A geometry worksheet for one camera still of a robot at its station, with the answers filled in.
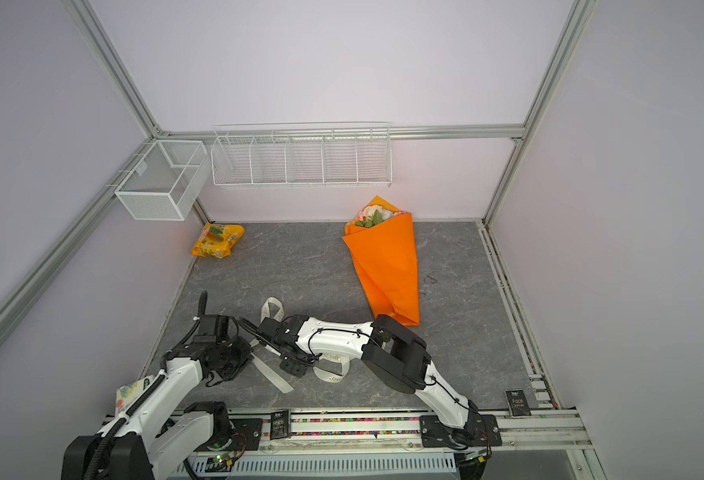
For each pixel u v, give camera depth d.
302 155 1.02
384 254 1.05
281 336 0.63
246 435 0.73
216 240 1.09
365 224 1.15
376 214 1.15
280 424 0.74
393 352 0.55
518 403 0.77
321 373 0.82
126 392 0.76
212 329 0.68
